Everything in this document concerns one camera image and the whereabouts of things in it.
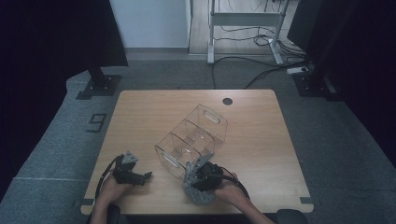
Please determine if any left hand-held gripper cable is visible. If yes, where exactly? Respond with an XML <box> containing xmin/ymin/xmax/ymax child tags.
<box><xmin>94</xmin><ymin>155</ymin><xmax>123</xmax><ymax>200</ymax></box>

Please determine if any clear acrylic divided organizer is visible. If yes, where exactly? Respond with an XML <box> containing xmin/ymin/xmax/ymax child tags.
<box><xmin>154</xmin><ymin>104</ymin><xmax>229</xmax><ymax>181</ymax></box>

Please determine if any person's left leg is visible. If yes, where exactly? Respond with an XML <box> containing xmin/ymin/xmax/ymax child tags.
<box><xmin>106</xmin><ymin>204</ymin><xmax>122</xmax><ymax>224</ymax></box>

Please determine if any person's right leg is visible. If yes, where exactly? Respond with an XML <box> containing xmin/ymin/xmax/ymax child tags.
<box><xmin>276</xmin><ymin>208</ymin><xmax>309</xmax><ymax>224</ymax></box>

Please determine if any hand-held gripper cable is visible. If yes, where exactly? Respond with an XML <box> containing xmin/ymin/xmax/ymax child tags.
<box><xmin>94</xmin><ymin>155</ymin><xmax>123</xmax><ymax>200</ymax></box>
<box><xmin>218</xmin><ymin>167</ymin><xmax>250</xmax><ymax>200</ymax></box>

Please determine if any black cable bundle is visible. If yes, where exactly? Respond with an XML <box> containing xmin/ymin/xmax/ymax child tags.
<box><xmin>214</xmin><ymin>26</ymin><xmax>306</xmax><ymax>59</ymax></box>

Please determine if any white desk frame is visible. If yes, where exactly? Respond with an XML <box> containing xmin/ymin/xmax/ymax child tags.
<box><xmin>206</xmin><ymin>0</ymin><xmax>292</xmax><ymax>65</ymax></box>

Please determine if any person's right hand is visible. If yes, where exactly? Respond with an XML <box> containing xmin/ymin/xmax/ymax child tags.
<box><xmin>214</xmin><ymin>173</ymin><xmax>250</xmax><ymax>207</ymax></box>

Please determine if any person's left hand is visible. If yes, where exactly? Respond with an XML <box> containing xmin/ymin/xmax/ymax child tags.
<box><xmin>100</xmin><ymin>177</ymin><xmax>137</xmax><ymax>206</ymax></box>

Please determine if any grey fluffy cloth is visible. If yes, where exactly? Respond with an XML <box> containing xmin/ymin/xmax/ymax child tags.
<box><xmin>181</xmin><ymin>167</ymin><xmax>217</xmax><ymax>206</ymax></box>

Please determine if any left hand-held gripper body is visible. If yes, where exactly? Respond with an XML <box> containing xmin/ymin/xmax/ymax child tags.
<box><xmin>112</xmin><ymin>150</ymin><xmax>139</xmax><ymax>187</ymax></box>

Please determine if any right hand-held gripper cable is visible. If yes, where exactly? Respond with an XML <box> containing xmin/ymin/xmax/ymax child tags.
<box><xmin>218</xmin><ymin>167</ymin><xmax>250</xmax><ymax>200</ymax></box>

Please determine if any white power strip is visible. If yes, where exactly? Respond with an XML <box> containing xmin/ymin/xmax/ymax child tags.
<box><xmin>286</xmin><ymin>65</ymin><xmax>310</xmax><ymax>76</ymax></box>

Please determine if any black stand base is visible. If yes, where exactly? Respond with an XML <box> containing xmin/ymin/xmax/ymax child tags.
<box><xmin>75</xmin><ymin>66</ymin><xmax>122</xmax><ymax>101</ymax></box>
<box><xmin>292</xmin><ymin>71</ymin><xmax>344</xmax><ymax>102</ymax></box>

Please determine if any black floor cable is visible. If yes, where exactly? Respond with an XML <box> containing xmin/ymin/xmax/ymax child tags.
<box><xmin>211</xmin><ymin>55</ymin><xmax>309</xmax><ymax>91</ymax></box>
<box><xmin>244</xmin><ymin>64</ymin><xmax>309</xmax><ymax>91</ymax></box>

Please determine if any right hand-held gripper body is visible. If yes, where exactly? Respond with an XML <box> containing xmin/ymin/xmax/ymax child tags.
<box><xmin>186</xmin><ymin>152</ymin><xmax>225</xmax><ymax>192</ymax></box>

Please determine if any person's leg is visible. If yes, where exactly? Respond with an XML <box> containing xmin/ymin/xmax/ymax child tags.
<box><xmin>276</xmin><ymin>208</ymin><xmax>309</xmax><ymax>224</ymax></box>
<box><xmin>106</xmin><ymin>204</ymin><xmax>122</xmax><ymax>224</ymax></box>

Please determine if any dark curtain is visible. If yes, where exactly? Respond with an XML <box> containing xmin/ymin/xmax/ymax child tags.
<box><xmin>0</xmin><ymin>0</ymin><xmax>129</xmax><ymax>200</ymax></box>
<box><xmin>288</xmin><ymin>0</ymin><xmax>396</xmax><ymax>169</ymax></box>

